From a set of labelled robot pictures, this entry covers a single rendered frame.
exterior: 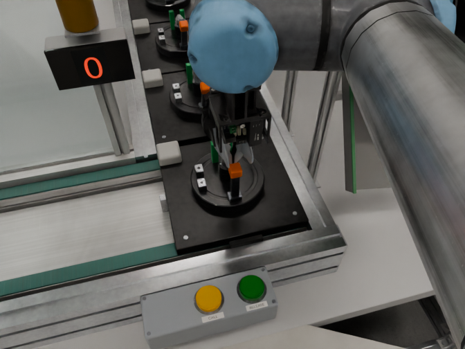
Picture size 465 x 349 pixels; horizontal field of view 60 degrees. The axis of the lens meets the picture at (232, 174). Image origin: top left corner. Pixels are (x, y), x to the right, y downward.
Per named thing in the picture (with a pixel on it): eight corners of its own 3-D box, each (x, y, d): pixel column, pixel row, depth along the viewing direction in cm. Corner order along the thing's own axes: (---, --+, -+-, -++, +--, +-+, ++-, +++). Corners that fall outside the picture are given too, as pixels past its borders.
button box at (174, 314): (276, 318, 68) (279, 303, 63) (151, 352, 64) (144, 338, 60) (263, 280, 72) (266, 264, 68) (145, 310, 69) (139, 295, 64)
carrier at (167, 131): (265, 131, 90) (268, 86, 80) (156, 151, 86) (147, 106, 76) (236, 69, 105) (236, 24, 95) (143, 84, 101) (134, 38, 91)
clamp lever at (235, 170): (241, 197, 72) (242, 170, 66) (230, 199, 72) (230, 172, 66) (236, 181, 74) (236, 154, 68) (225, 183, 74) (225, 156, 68)
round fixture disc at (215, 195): (273, 203, 75) (274, 197, 73) (198, 219, 72) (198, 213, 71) (252, 150, 83) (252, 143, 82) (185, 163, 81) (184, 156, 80)
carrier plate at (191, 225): (307, 226, 74) (309, 219, 72) (177, 255, 70) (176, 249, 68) (267, 136, 89) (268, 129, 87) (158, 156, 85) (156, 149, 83)
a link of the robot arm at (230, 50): (329, 19, 30) (315, -44, 37) (176, 16, 30) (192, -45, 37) (313, 102, 36) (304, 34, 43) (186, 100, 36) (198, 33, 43)
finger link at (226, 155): (221, 188, 64) (219, 147, 57) (212, 160, 68) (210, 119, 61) (240, 183, 64) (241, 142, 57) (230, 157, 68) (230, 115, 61)
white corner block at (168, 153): (183, 168, 83) (181, 155, 80) (160, 172, 82) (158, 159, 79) (179, 152, 86) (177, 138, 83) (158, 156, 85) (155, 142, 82)
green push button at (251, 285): (266, 300, 65) (268, 294, 63) (242, 306, 64) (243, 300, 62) (259, 277, 67) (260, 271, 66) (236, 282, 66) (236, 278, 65)
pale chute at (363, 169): (414, 185, 75) (427, 188, 71) (344, 190, 74) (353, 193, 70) (411, 30, 73) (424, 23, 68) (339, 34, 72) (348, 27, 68)
